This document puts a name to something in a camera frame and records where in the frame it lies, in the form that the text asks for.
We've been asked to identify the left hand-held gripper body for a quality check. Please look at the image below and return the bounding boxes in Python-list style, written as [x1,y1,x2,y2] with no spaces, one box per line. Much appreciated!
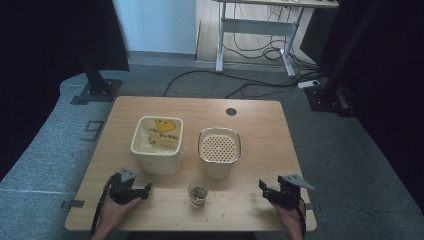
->
[107,167,148,205]

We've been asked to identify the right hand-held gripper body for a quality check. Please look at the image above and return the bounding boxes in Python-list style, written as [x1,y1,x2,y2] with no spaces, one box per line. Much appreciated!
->
[266,173,316,211]

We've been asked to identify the person's right hand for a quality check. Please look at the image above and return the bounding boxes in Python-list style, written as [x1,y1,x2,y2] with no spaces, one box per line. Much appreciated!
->
[270,199,306,236]

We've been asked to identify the cream square bin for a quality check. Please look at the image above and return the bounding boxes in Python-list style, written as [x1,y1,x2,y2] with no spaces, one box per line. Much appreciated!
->
[129,115,185,177]

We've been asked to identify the cream container with strainer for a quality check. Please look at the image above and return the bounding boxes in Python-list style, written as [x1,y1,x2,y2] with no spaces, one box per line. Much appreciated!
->
[197,126,242,181]

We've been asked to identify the grey tape strip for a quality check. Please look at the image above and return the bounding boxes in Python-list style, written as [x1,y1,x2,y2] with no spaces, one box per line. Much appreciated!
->
[60,199,86,210]

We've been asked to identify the clear bag with yellow print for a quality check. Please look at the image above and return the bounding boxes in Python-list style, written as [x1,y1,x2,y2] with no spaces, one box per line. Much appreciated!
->
[133,117,183,155]

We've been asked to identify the small clear glass cup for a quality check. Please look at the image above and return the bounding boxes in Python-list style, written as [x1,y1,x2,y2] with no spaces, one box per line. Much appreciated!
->
[187,180,211,209]

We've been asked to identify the black metal stand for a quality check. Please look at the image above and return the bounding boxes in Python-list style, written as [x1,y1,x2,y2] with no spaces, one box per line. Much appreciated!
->
[69,54,124,106]
[303,0,384,118]

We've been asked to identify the white power strip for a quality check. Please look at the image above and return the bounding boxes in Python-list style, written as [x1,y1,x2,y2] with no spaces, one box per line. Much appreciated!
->
[297,79,322,91]

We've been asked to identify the dark curtain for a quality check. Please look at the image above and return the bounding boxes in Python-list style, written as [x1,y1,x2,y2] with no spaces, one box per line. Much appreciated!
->
[299,0,424,214]
[0,0,131,183]

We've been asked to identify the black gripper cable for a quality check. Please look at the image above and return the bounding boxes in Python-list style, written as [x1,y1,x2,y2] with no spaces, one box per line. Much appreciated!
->
[297,197,308,238]
[90,173,116,235]

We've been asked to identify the long black floor cable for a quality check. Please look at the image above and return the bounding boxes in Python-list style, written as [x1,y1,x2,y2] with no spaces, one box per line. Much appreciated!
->
[161,68,323,100]

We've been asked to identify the tangle of black floor cables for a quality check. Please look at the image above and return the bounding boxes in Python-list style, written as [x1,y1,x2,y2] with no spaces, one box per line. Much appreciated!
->
[222,3,323,73]

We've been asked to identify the white metal desk frame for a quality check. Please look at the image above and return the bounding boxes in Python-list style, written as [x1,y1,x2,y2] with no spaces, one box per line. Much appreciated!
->
[214,0,340,79]

